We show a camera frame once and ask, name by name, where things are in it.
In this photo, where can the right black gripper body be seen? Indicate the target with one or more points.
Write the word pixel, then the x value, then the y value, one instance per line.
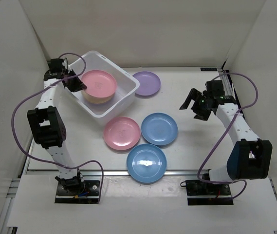
pixel 203 100

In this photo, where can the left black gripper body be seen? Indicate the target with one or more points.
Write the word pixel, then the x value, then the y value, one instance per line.
pixel 66 73

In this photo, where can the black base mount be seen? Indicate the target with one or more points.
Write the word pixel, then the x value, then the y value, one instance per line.
pixel 77 190
pixel 206 194

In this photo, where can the blue plate front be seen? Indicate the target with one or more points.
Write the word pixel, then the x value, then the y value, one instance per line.
pixel 146 163

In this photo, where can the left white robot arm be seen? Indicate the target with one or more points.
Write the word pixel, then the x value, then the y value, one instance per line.
pixel 48 128

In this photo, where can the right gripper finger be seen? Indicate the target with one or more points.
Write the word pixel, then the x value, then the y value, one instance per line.
pixel 193 94
pixel 202 112

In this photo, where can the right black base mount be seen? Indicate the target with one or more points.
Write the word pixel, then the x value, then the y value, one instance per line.
pixel 206 194

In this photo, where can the pink plate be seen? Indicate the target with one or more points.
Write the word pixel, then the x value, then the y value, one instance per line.
pixel 99 84
pixel 122 133

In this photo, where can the cream plate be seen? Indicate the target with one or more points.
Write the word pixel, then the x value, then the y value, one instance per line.
pixel 95 100

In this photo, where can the blue plate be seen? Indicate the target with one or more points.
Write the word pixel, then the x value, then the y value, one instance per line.
pixel 159 129
pixel 146 163

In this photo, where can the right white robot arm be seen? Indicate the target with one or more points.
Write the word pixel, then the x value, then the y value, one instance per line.
pixel 205 178

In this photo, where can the white plastic bin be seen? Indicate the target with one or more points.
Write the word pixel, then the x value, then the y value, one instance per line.
pixel 125 90

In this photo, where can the front aluminium rail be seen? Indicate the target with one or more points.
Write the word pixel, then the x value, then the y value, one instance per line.
pixel 110 172

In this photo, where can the purple plate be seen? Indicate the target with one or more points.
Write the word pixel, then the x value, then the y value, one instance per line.
pixel 149 82

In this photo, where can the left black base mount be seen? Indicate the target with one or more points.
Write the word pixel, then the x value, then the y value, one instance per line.
pixel 77 190

